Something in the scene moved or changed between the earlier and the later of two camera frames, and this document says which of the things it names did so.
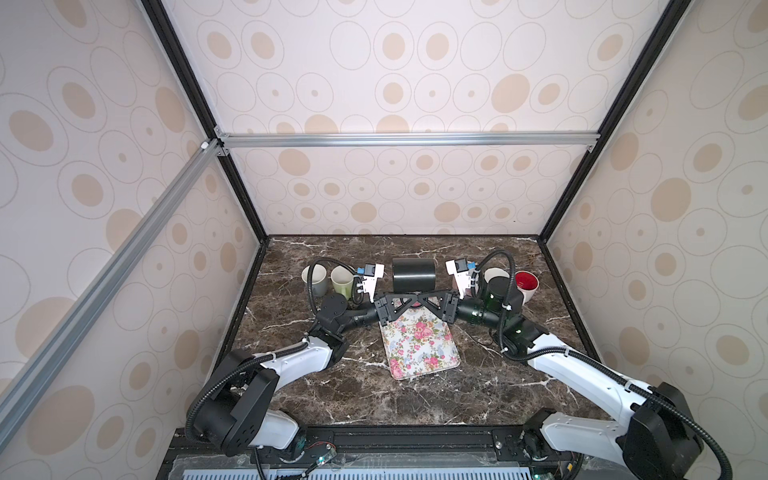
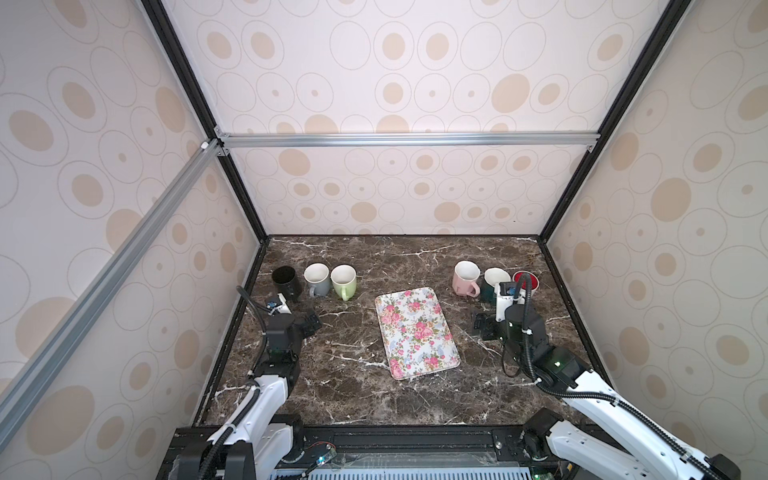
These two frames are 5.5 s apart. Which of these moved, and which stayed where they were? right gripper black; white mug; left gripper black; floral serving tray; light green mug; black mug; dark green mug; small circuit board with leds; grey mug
Moved: left gripper black; black mug; right gripper black
Stayed: dark green mug; grey mug; floral serving tray; white mug; small circuit board with leds; light green mug
